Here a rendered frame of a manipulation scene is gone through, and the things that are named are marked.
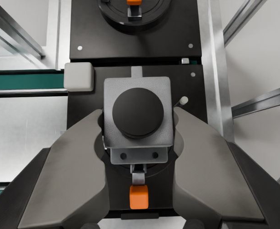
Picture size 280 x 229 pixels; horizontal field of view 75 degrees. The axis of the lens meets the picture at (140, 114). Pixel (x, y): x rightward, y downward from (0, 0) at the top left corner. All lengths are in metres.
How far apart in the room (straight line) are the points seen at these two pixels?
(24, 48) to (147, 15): 0.21
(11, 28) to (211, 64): 0.33
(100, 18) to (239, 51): 0.34
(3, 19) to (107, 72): 0.16
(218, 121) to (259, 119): 0.16
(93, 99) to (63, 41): 0.13
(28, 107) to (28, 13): 0.26
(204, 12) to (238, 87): 0.19
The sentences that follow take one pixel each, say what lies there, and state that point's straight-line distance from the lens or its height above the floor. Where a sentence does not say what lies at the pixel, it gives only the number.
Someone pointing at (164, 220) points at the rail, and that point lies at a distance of 0.34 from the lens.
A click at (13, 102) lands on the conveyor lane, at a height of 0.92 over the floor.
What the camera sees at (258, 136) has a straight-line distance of 0.50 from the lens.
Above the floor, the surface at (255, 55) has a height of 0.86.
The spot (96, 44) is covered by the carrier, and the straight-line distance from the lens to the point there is 0.36.
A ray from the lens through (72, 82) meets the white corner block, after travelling 0.32.
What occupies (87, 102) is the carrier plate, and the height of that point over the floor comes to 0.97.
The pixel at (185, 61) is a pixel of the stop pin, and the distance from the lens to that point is 0.36.
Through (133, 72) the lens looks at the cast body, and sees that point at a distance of 0.17.
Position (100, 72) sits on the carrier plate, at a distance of 0.34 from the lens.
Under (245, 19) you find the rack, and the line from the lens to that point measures 0.43.
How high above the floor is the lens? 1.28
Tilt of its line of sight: 81 degrees down
